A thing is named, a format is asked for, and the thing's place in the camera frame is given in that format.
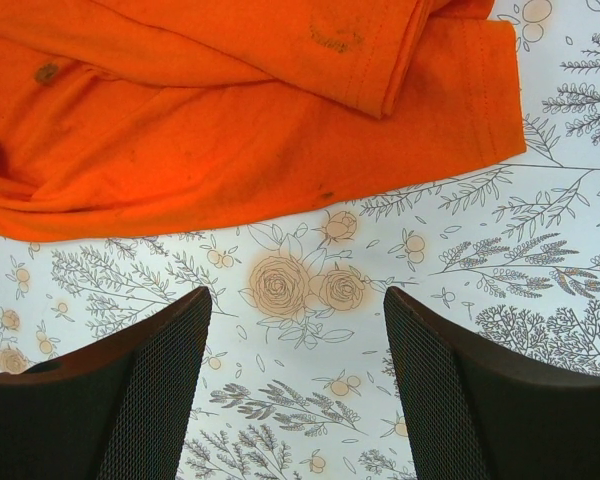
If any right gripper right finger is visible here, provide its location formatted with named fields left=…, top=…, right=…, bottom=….
left=384, top=287, right=600, bottom=479

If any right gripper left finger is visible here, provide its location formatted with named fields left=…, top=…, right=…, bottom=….
left=0, top=287, right=211, bottom=479

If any orange t shirt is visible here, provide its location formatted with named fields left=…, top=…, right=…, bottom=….
left=0, top=1, right=526, bottom=242

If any floral table mat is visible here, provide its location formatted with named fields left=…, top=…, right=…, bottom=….
left=0, top=1, right=600, bottom=479

